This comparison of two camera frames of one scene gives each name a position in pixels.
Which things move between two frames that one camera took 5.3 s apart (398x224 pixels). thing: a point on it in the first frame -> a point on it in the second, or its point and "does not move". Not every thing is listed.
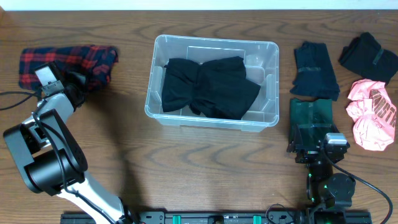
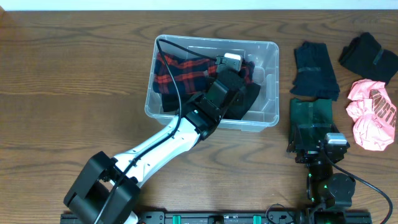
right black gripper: x=298 y=144 does not move
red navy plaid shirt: x=93 y=61 -> x=189 y=75
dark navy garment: x=315 y=75 does not move
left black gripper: x=76 y=90 -> x=237 y=86
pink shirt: x=373 y=111 does not move
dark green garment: x=310 y=121 does not move
